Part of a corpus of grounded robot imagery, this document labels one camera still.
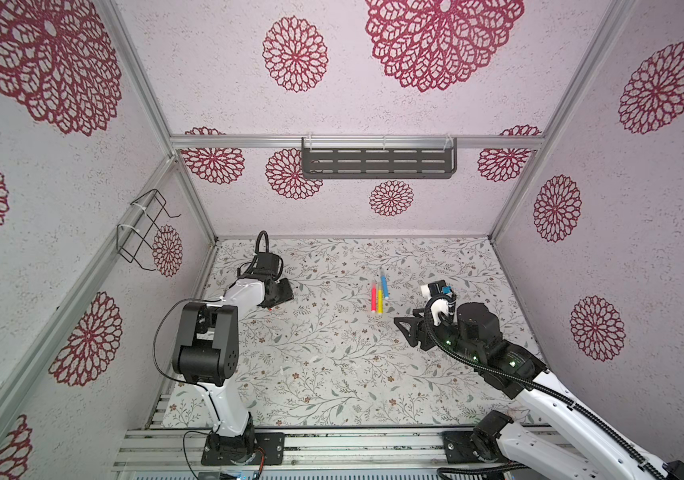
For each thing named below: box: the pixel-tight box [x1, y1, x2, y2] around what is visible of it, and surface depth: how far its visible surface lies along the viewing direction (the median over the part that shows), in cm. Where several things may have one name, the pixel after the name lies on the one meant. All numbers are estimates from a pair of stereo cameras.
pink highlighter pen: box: [371, 283, 377, 313], surface depth 105 cm
